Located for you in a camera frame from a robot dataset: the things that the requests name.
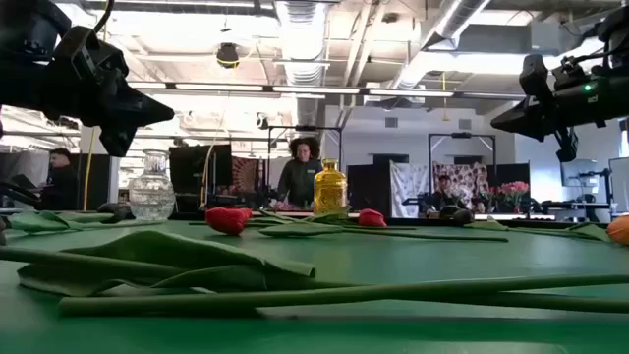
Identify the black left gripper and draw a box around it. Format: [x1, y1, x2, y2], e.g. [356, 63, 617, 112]
[0, 25, 176, 158]

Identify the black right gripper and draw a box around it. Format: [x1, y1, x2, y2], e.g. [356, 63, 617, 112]
[490, 53, 629, 163]

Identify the orange tulip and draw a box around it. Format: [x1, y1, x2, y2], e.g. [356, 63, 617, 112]
[57, 272, 629, 319]
[464, 214, 629, 247]

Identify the black tulip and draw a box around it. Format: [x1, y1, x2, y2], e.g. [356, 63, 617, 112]
[7, 201, 166, 235]
[0, 229, 629, 320]

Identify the clear glass vase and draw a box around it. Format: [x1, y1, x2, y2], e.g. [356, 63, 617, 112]
[128, 149, 176, 221]

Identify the yellow glass vase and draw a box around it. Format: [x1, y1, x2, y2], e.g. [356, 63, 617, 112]
[313, 157, 349, 216]

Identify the white pillar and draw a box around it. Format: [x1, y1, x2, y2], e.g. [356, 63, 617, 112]
[78, 125, 122, 203]

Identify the computer monitor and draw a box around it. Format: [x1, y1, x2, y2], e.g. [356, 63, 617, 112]
[559, 157, 600, 189]
[608, 156, 629, 212]

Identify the black divider panel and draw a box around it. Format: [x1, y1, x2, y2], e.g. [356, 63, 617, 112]
[346, 163, 393, 218]
[488, 162, 532, 201]
[68, 152, 113, 211]

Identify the pink tulip bouquet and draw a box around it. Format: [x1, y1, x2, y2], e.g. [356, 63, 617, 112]
[496, 180, 532, 213]

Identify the person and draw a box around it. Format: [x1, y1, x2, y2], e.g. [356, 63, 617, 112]
[427, 174, 463, 213]
[38, 147, 80, 212]
[274, 136, 325, 210]

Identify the floral patterned cloth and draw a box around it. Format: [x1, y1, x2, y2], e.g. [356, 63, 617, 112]
[431, 161, 491, 207]

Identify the mandala tapestry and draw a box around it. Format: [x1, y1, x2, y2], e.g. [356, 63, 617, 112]
[230, 155, 264, 196]

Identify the small domed object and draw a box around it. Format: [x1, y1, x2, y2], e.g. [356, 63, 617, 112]
[438, 205, 476, 226]

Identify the white patterned cloth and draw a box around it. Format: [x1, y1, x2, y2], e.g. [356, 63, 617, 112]
[389, 160, 429, 218]

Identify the long ceiling light strip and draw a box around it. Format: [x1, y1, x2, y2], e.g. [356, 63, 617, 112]
[127, 81, 527, 99]

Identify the green table mat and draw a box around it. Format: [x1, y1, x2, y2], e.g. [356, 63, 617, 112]
[0, 215, 629, 354]

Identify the yellow hanging cable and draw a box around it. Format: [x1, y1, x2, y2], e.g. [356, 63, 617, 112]
[81, 0, 112, 212]

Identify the black cable loop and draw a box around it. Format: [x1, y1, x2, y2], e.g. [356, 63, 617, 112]
[0, 174, 43, 207]

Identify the ribbed silver ceiling duct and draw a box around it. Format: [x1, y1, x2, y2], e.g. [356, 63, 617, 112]
[273, 0, 331, 158]

